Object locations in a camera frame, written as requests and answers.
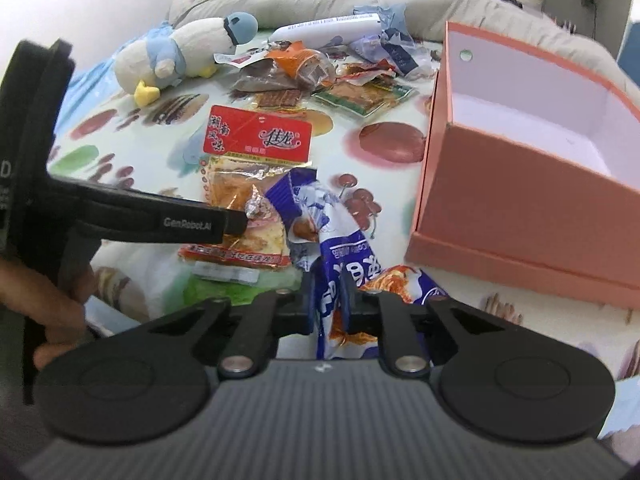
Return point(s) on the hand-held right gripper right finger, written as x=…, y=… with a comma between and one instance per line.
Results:
x=370, y=312

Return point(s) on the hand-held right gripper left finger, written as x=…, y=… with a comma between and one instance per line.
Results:
x=287, y=312

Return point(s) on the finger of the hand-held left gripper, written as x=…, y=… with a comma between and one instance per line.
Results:
x=235, y=222

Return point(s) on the blue white snack packet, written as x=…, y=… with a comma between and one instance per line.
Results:
x=345, y=255

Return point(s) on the large red yellow snack packet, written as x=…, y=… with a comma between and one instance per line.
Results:
x=260, y=135

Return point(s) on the dark brown snack packet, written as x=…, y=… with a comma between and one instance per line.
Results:
x=260, y=80

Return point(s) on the pink cardboard box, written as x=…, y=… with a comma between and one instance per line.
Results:
x=500, y=200

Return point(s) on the orange snack packet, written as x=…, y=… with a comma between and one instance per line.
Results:
x=295, y=60

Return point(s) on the green label snack packet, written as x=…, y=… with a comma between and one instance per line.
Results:
x=360, y=95

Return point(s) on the person's left hand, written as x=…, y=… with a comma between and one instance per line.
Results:
x=55, y=315

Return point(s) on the brown striped snack packet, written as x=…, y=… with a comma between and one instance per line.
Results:
x=280, y=98

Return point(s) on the fruit print bed sheet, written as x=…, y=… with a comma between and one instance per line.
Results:
x=390, y=175

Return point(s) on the white red sachet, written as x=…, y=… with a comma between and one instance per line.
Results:
x=240, y=59

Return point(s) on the plush penguin toy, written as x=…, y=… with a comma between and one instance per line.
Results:
x=185, y=45

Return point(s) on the flat red clear snack packet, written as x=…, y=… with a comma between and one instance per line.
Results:
x=362, y=69

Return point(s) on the white spray bottle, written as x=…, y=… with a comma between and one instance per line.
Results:
x=320, y=27

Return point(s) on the crumpled blue plastic bag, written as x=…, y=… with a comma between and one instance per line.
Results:
x=400, y=55

